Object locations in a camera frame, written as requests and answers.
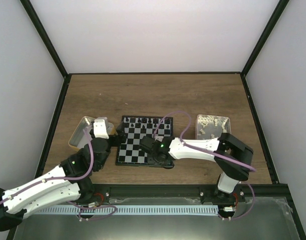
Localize light blue cable duct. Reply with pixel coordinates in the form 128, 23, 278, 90
36, 205, 218, 216

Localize black frame post right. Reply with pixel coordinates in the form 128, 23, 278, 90
242, 0, 290, 76

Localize black frame post left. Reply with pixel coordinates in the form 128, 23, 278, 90
19, 0, 68, 78

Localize pink tin box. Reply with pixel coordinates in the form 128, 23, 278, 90
195, 114, 231, 140

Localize black and silver chessboard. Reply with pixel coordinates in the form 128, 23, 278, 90
115, 115, 173, 167

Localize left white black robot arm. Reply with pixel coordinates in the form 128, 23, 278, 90
0, 134, 126, 232

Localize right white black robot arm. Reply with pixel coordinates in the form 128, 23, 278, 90
140, 133, 256, 202

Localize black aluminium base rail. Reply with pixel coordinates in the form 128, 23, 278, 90
25, 183, 288, 201

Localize black frame post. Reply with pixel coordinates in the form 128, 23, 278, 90
242, 0, 290, 76
19, 0, 68, 78

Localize yellow tin box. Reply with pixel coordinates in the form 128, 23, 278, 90
68, 116, 116, 151

